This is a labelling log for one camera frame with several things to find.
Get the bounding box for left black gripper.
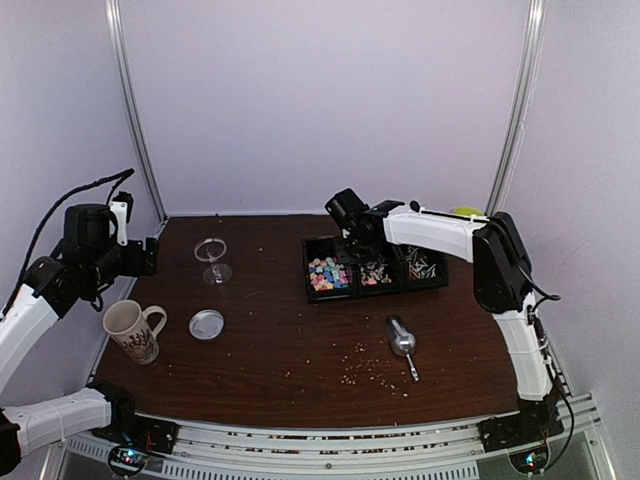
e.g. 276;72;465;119
85;236;157;291

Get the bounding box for black three-compartment candy tray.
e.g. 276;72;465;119
301;237;449;303

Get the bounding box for clear plastic cup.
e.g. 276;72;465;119
194;237;232;285

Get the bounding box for metal scoop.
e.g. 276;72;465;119
385;315;420;382

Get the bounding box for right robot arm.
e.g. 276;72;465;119
325;188;560;442

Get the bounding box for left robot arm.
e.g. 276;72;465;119
1;192;158;474

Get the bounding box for cream floral mug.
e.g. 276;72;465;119
102;299;168;365

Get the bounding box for clear plastic lid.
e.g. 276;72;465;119
189;309;225;341

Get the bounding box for green bowl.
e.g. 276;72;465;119
453;206;485;217

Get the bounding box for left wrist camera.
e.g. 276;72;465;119
108;191;134;247

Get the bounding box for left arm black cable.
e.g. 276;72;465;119
0;168;136;311

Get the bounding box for front aluminium rail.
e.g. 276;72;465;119
41;402;617;479

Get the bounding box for right aluminium frame post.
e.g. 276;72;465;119
485;0;548;216

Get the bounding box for aluminium frame post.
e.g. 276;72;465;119
485;0;548;216
104;0;168;224

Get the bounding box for left aluminium frame post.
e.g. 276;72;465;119
104;0;168;224

